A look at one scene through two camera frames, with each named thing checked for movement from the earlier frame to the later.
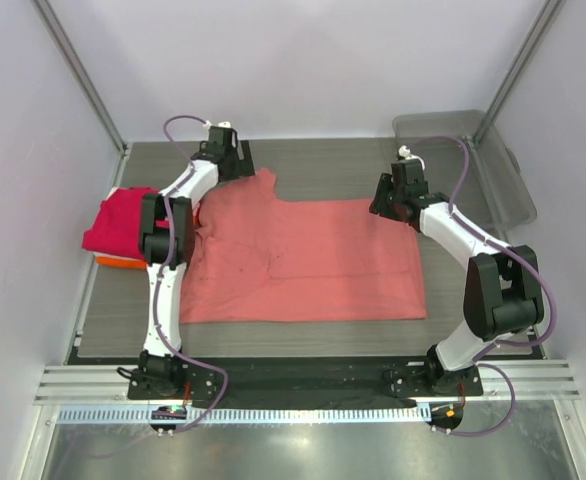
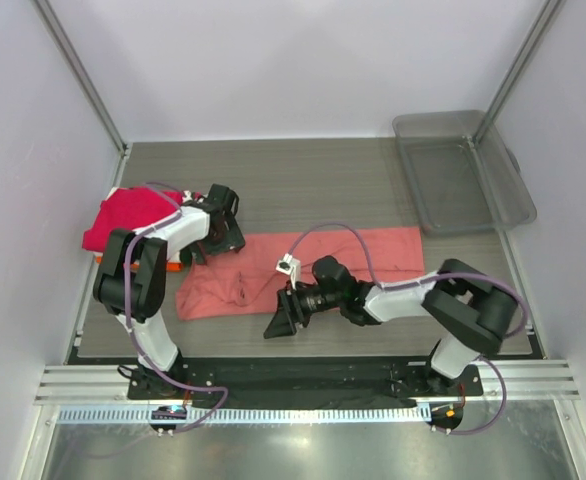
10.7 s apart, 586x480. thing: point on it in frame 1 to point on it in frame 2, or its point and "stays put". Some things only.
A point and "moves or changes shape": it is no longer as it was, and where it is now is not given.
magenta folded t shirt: (116, 227) stays put
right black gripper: (378, 205) to (288, 311)
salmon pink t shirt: (261, 258) moves or changes shape
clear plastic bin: (467, 160) stays put
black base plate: (269, 383) stays put
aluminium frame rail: (62, 385) stays put
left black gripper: (243, 167) to (232, 241)
